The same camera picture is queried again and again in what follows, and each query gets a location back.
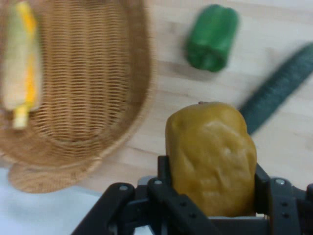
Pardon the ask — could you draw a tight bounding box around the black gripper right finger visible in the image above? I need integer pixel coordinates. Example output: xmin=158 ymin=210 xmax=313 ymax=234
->
xmin=254 ymin=163 xmax=313 ymax=235

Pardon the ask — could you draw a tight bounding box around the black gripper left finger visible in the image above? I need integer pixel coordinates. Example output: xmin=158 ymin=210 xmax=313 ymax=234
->
xmin=72 ymin=156 xmax=221 ymax=235

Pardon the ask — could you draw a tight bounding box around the brown potato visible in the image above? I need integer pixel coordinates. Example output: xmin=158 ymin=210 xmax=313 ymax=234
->
xmin=165 ymin=101 xmax=257 ymax=218

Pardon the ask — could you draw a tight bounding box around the long dark green cucumber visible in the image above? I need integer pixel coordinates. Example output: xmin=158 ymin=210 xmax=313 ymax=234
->
xmin=238 ymin=43 xmax=313 ymax=135

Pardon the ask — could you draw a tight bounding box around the woven wicker basket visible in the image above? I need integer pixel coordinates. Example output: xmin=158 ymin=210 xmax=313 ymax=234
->
xmin=0 ymin=0 xmax=157 ymax=194

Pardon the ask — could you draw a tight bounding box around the green bell pepper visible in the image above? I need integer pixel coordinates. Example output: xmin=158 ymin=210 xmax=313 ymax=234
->
xmin=184 ymin=4 xmax=240 ymax=73

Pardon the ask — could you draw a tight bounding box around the corn cob with husk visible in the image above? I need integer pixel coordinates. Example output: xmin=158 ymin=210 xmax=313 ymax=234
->
xmin=1 ymin=1 xmax=43 ymax=130

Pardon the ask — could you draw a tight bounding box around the light wooden board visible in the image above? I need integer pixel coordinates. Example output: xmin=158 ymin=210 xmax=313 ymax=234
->
xmin=78 ymin=0 xmax=313 ymax=194

